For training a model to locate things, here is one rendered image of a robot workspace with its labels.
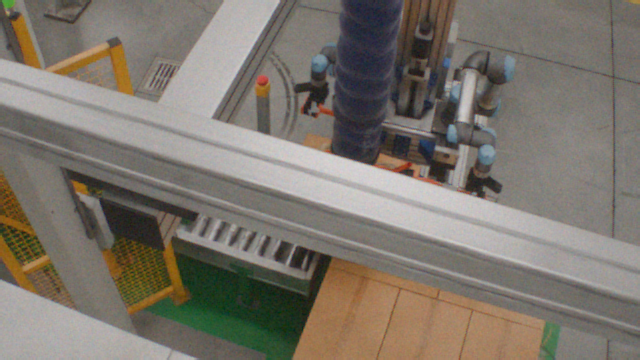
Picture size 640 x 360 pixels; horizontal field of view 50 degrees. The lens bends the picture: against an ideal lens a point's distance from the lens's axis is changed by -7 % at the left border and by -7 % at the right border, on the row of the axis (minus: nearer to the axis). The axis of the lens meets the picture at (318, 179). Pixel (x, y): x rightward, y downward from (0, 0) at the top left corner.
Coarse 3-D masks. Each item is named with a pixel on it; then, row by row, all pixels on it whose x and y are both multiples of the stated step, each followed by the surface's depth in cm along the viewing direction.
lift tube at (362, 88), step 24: (360, 0) 249; (384, 0) 247; (360, 24) 258; (384, 24) 256; (336, 48) 282; (384, 48) 267; (336, 72) 288; (360, 72) 276; (384, 72) 279; (336, 96) 298; (360, 96) 288; (384, 96) 295; (360, 120) 300
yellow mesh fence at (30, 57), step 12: (12, 24) 268; (24, 24) 272; (24, 36) 275; (24, 48) 279; (24, 60) 285; (36, 60) 289; (84, 192) 368; (0, 204) 425; (24, 228) 437; (108, 252) 419; (108, 264) 429
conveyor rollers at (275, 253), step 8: (208, 216) 400; (184, 224) 396; (200, 224) 396; (216, 224) 397; (232, 224) 397; (200, 232) 394; (216, 232) 394; (232, 232) 394; (248, 232) 395; (224, 240) 392; (232, 240) 393; (248, 240) 392; (264, 240) 392; (280, 240) 392; (240, 248) 389; (256, 248) 390; (264, 248) 391; (280, 248) 390; (296, 248) 390; (272, 256) 387; (288, 256) 388; (296, 256) 388; (312, 256) 388; (288, 264) 384; (304, 264) 385
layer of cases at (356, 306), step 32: (320, 288) 377; (352, 288) 378; (384, 288) 378; (416, 288) 379; (320, 320) 366; (352, 320) 367; (384, 320) 367; (416, 320) 368; (448, 320) 368; (480, 320) 369; (512, 320) 369; (544, 320) 369; (320, 352) 356; (352, 352) 357; (384, 352) 357; (416, 352) 357; (448, 352) 358; (480, 352) 358; (512, 352) 358
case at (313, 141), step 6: (306, 138) 367; (312, 138) 367; (318, 138) 367; (324, 138) 367; (306, 144) 365; (312, 144) 365; (318, 144) 365; (384, 156) 362; (384, 162) 360; (390, 162) 360; (396, 162) 360; (402, 162) 360; (414, 168) 358; (420, 168) 358
